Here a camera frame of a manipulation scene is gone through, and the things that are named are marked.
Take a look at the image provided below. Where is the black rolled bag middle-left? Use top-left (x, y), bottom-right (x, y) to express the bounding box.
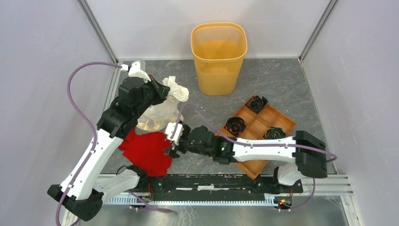
top-left (224, 117), bottom-right (247, 137)

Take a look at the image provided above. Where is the red cloth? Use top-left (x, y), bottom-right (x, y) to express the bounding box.
top-left (118, 129), bottom-right (172, 177)

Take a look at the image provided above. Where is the yellow plastic trash bin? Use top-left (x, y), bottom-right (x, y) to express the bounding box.
top-left (191, 22), bottom-right (247, 96)

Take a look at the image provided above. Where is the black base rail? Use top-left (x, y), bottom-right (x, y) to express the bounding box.
top-left (132, 174), bottom-right (303, 202)

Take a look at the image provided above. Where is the black rolled bag top-left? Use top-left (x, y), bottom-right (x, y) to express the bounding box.
top-left (245, 96), bottom-right (268, 114)

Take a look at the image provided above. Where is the wooden compartment tray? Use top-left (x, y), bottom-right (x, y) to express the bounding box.
top-left (215, 95), bottom-right (297, 180)

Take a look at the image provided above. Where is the black green rolled bag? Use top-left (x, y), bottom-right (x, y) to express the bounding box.
top-left (263, 127), bottom-right (287, 139)

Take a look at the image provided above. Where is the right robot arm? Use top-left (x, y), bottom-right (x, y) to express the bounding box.
top-left (165, 122), bottom-right (327, 192)

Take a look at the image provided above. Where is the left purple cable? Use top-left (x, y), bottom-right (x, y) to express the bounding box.
top-left (55, 62), bottom-right (129, 226)

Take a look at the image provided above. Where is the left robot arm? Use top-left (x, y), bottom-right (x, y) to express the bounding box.
top-left (48, 76), bottom-right (170, 221)

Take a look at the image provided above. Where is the cream plastic trash bag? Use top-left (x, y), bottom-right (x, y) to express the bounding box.
top-left (137, 76), bottom-right (189, 132)

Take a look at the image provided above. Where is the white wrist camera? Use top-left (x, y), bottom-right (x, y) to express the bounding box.
top-left (121, 59), bottom-right (151, 83)
top-left (165, 122), bottom-right (184, 145)

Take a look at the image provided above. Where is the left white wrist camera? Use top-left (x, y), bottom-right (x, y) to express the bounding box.
top-left (121, 59), bottom-right (151, 83)

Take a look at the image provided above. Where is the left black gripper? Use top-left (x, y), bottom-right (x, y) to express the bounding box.
top-left (134, 74), bottom-right (171, 118)

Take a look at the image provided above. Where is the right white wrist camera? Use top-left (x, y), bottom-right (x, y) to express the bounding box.
top-left (165, 122), bottom-right (184, 145)

